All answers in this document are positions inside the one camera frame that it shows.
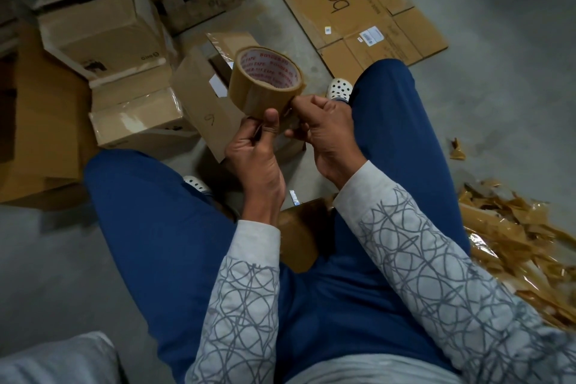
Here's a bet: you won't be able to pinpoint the person's left hand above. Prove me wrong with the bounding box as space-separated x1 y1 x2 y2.
223 106 288 226

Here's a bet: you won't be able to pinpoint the person's right hand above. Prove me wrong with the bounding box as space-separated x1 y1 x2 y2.
283 92 370 190

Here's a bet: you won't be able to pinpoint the brown packing tape roll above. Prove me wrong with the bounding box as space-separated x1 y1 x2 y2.
227 44 308 125

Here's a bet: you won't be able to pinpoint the small cardboard box being taped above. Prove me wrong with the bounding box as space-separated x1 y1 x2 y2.
86 56 202 161
168 30 308 165

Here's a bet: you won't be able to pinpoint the brown cardboard sheet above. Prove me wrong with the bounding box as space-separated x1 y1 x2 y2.
269 0 450 86

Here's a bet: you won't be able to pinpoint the cardboard box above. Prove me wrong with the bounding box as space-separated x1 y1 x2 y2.
32 0 180 82

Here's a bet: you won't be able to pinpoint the large black-label cardboard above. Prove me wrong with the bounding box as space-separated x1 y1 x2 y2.
0 17 101 212

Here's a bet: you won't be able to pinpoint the person's left forearm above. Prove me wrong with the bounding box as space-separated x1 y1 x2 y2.
184 218 284 384

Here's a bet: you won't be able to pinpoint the person's right forearm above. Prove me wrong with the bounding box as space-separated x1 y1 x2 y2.
332 160 576 384

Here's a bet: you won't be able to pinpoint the person's right white clog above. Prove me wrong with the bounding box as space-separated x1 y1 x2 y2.
325 76 355 104

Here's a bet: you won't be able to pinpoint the person's white clog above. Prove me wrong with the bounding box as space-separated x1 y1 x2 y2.
325 76 355 104
182 173 238 220

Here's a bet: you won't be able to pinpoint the person's left white clog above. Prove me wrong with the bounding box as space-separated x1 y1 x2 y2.
182 173 238 220

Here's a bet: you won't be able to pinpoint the person's blue trousers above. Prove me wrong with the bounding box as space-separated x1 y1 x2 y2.
82 58 475 384

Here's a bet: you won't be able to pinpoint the crumpled brown tape scraps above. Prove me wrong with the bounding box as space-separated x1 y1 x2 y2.
456 178 576 334

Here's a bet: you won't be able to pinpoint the person's grey shirt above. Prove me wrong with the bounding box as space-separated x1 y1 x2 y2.
285 353 466 384

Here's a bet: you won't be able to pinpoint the brown plastic-wrapped stool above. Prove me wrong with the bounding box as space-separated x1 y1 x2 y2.
274 196 337 275

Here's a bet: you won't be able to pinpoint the white woven sack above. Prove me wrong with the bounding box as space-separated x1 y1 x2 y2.
0 331 128 384

